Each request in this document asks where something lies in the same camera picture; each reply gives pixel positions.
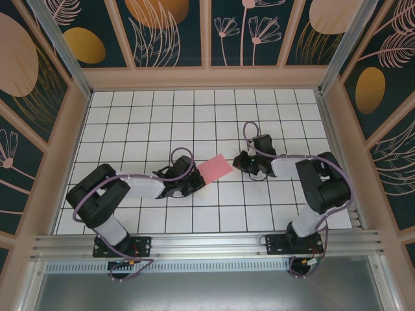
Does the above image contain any pink square paper sheet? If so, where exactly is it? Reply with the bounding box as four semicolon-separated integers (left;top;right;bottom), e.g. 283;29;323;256
196;154;235;188

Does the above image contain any grey metal sheet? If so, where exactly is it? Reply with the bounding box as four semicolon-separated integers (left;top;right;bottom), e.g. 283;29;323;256
30;271;390;311

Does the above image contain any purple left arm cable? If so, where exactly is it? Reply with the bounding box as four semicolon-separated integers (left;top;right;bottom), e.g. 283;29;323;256
73;147;195;282

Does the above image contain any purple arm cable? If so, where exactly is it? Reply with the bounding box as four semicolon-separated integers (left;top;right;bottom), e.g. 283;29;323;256
73;147;195;282
242;121;356;280

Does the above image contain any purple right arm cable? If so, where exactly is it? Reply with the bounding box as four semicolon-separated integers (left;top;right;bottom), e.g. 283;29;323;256
242;121;356;280

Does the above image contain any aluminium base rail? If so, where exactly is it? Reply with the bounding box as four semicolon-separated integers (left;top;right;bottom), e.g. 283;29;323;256
30;229;387;260

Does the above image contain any aluminium side rail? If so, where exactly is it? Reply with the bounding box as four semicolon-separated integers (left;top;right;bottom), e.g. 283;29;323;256
316;90;369;231

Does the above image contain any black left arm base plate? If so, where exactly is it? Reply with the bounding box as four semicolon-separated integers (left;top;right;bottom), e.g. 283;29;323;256
92;235;153;259

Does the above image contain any perforated metal cable tray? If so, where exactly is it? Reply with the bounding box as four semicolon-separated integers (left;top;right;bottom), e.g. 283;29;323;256
45;260;294;275

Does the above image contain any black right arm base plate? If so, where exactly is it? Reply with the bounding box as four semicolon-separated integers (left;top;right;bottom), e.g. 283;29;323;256
265;233;325;255

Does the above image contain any aluminium frame post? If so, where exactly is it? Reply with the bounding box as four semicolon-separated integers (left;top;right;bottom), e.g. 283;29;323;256
26;0;94;98
317;0;386;97

